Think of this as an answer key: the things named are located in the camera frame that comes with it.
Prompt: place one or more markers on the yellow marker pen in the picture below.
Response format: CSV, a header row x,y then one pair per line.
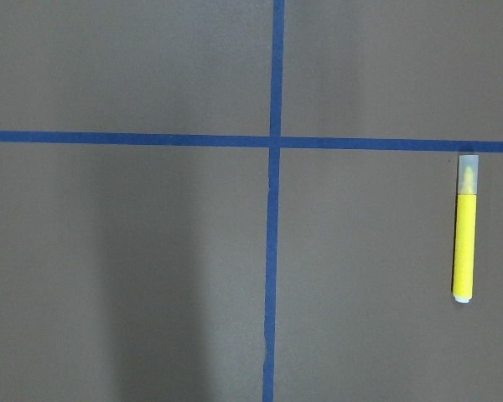
x,y
465,228

